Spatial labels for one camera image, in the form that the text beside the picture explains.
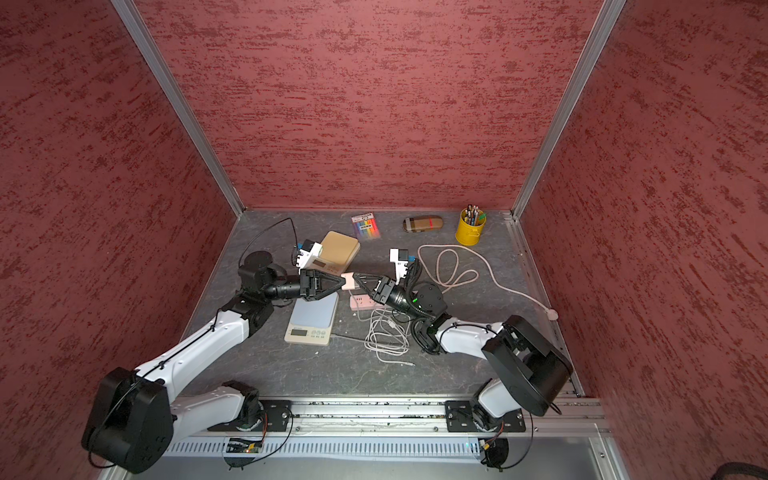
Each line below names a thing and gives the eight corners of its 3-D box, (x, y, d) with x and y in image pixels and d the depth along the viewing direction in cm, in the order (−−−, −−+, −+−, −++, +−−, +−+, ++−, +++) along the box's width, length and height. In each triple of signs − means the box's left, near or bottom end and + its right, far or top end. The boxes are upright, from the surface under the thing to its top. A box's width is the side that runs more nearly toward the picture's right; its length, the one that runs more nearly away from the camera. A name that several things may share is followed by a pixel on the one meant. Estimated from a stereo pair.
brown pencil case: (403, 232, 116) (403, 227, 114) (403, 221, 120) (403, 216, 118) (443, 232, 116) (444, 227, 114) (441, 221, 120) (442, 216, 118)
